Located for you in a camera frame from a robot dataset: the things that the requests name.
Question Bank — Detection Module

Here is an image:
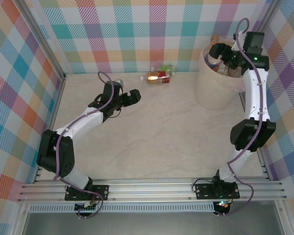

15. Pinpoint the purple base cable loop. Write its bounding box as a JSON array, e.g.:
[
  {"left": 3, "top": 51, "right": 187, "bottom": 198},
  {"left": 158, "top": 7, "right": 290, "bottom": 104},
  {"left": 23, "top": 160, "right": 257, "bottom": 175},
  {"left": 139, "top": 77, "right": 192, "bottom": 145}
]
[{"left": 75, "top": 188, "right": 105, "bottom": 220}]

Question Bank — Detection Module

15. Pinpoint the small control circuit board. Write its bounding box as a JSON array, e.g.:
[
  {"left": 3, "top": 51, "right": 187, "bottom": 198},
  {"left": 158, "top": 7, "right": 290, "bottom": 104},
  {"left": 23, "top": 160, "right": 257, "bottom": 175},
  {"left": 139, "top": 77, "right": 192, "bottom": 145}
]
[
  {"left": 74, "top": 202, "right": 98, "bottom": 212},
  {"left": 215, "top": 200, "right": 230, "bottom": 211}
]

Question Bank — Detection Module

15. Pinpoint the aluminium side rail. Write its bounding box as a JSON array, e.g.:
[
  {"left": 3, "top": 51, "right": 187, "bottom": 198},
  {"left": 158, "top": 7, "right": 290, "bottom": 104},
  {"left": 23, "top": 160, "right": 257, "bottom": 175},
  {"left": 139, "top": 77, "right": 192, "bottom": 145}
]
[
  {"left": 256, "top": 146, "right": 272, "bottom": 182},
  {"left": 35, "top": 73, "right": 67, "bottom": 182}
]

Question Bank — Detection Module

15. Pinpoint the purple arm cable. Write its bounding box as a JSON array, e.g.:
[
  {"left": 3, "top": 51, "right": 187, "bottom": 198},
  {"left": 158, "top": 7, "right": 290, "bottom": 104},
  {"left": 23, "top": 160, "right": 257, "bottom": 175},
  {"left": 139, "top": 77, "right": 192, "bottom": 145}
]
[
  {"left": 215, "top": 18, "right": 264, "bottom": 217},
  {"left": 54, "top": 71, "right": 115, "bottom": 182}
]

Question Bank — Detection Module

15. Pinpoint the amber tea bottle white cap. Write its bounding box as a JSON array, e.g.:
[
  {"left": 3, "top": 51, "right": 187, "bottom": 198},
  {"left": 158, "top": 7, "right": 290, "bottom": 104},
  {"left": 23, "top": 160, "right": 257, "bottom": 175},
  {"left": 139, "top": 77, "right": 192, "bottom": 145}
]
[{"left": 140, "top": 70, "right": 172, "bottom": 84}]

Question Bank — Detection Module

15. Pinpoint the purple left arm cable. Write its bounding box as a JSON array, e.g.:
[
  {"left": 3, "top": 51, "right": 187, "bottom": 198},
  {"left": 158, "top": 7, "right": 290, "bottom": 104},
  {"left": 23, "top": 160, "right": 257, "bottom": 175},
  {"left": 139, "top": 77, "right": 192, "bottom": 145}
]
[{"left": 54, "top": 71, "right": 115, "bottom": 182}]

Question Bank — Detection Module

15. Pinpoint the green label clear bottle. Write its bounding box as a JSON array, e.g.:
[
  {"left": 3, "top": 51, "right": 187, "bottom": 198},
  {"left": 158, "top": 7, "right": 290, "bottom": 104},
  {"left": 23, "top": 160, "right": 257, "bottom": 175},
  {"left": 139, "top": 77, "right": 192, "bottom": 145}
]
[{"left": 159, "top": 64, "right": 175, "bottom": 77}]

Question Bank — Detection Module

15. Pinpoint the beige cylindrical bin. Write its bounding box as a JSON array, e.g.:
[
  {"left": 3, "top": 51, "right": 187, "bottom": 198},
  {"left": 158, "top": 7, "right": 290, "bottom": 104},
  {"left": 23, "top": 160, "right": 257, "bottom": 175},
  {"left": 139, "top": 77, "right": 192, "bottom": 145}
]
[{"left": 195, "top": 39, "right": 247, "bottom": 111}]

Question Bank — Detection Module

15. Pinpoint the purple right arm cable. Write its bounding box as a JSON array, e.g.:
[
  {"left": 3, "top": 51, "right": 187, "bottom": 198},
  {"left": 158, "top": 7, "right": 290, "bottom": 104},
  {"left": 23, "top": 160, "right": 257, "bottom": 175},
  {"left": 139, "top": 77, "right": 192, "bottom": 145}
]
[{"left": 215, "top": 18, "right": 264, "bottom": 217}]

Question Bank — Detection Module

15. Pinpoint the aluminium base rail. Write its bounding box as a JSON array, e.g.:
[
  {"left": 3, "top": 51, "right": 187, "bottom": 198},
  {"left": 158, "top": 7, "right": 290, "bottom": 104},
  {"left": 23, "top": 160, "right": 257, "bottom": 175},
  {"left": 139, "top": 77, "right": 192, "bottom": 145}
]
[{"left": 17, "top": 177, "right": 287, "bottom": 203}]

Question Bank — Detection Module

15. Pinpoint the white slotted cable duct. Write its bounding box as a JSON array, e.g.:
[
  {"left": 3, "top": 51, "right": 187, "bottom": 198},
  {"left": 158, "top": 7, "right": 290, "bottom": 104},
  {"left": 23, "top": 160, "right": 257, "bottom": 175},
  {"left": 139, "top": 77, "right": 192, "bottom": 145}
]
[{"left": 29, "top": 202, "right": 216, "bottom": 213}]

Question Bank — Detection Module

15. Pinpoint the aluminium frame post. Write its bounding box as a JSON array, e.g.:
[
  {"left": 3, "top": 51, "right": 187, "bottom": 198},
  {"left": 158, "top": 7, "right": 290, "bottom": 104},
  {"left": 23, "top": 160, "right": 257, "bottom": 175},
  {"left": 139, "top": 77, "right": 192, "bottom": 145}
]
[
  {"left": 258, "top": 0, "right": 284, "bottom": 34},
  {"left": 274, "top": 199, "right": 292, "bottom": 235},
  {"left": 13, "top": 202, "right": 31, "bottom": 235},
  {"left": 19, "top": 0, "right": 67, "bottom": 83}
]

